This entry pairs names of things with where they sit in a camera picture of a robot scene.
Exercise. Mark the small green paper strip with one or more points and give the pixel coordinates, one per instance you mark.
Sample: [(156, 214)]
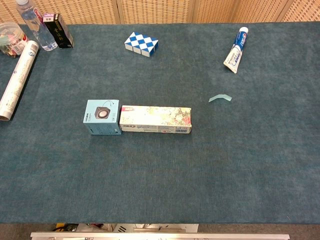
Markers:
[(220, 97)]

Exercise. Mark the long floral printed box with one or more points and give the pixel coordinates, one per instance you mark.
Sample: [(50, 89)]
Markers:
[(155, 117)]

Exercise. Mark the light blue speaker box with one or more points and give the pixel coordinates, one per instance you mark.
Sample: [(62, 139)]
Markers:
[(101, 117)]

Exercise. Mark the white blue toothpaste tube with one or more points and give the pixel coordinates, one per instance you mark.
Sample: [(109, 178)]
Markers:
[(236, 53)]

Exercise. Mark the black rectangular box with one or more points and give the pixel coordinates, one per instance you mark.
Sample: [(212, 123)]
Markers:
[(60, 32)]

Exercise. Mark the teal felt table cloth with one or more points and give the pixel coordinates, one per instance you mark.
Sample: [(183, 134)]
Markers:
[(160, 175)]

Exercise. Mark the blue white snake puzzle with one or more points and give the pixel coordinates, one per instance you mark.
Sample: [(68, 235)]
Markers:
[(141, 43)]

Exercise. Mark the woven wicker folding screen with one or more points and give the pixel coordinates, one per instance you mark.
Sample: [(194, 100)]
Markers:
[(155, 11)]

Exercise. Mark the rolled white printed paper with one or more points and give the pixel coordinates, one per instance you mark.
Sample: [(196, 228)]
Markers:
[(17, 80)]

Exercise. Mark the clear plastic water bottle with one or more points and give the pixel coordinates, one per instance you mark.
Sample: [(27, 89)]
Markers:
[(37, 27)]

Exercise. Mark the clear plastic jar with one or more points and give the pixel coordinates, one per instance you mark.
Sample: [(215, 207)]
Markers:
[(10, 37)]

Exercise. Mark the aluminium profile rail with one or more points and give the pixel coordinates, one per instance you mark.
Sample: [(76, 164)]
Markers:
[(160, 236)]

